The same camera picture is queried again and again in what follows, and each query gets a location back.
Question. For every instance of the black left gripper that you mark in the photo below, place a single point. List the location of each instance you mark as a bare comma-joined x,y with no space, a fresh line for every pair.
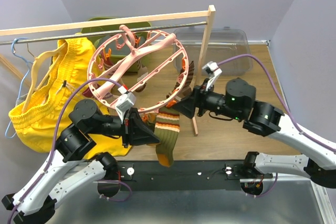
135,130

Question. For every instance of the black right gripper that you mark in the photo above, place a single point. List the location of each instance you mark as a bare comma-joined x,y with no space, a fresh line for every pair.
186,106

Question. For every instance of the green striped sock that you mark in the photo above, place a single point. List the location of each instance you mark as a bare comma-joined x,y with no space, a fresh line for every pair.
166,126

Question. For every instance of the pink round clip hanger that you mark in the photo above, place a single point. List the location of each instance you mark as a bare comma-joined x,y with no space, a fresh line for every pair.
108,79

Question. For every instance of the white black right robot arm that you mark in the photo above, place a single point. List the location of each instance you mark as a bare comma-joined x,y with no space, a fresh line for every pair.
316,158

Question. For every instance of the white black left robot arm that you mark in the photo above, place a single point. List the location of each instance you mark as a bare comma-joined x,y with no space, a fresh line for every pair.
38,200

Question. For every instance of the maroon striped sock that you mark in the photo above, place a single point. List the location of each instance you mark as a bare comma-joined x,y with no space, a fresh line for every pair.
87,93

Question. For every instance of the clear plastic bin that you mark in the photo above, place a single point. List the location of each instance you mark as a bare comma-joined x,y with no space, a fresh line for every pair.
223,44

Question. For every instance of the wooden clothes rack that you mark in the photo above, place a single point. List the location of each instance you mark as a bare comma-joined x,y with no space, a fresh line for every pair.
209,14

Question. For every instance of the yellow garment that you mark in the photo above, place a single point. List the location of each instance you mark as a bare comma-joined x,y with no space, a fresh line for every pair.
35,128

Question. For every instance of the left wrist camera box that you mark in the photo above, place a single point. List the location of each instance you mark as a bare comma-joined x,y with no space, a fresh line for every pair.
124,102

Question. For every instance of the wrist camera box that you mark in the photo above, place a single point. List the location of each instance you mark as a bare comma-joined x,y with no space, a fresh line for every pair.
213,71
124,102

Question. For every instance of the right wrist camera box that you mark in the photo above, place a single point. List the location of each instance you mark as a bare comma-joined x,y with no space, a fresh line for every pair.
213,71

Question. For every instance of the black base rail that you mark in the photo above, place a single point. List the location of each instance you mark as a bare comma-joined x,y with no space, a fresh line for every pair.
182,175

